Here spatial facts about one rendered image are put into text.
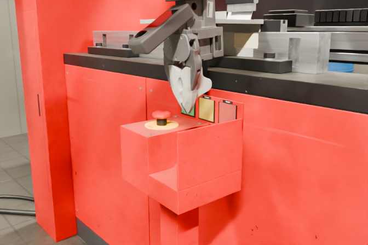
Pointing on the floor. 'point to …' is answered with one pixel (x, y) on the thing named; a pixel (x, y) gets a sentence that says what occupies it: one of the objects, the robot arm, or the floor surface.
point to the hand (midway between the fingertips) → (184, 107)
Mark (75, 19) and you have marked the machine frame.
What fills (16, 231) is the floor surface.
